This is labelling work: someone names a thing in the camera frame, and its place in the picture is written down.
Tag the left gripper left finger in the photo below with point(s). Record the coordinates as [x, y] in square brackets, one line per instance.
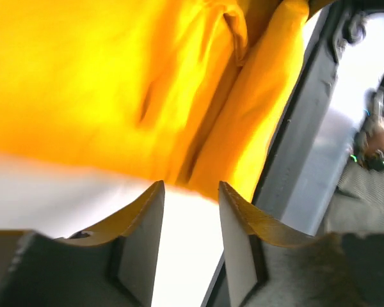
[111, 263]

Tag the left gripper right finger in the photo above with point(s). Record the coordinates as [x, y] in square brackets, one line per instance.
[271, 264]

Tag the orange t shirt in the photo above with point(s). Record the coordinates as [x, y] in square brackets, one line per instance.
[189, 92]

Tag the striped shirt person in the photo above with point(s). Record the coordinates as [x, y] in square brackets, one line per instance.
[357, 204]

